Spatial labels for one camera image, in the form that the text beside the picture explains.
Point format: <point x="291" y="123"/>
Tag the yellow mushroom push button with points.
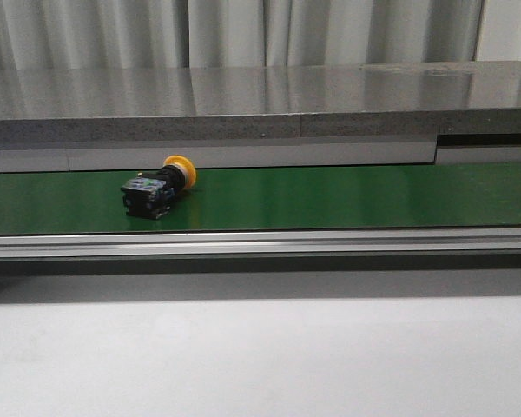
<point x="149" y="194"/>

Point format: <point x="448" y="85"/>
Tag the green conveyor belt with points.
<point x="387" y="196"/>

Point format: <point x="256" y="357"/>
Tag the grey stone slab edge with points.
<point x="20" y="134"/>

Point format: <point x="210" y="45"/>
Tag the white curtain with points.
<point x="171" y="34"/>

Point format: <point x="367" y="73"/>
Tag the rear grey conveyor rail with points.
<point x="277" y="152"/>

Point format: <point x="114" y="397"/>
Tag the front aluminium conveyor rail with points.
<point x="256" y="243"/>

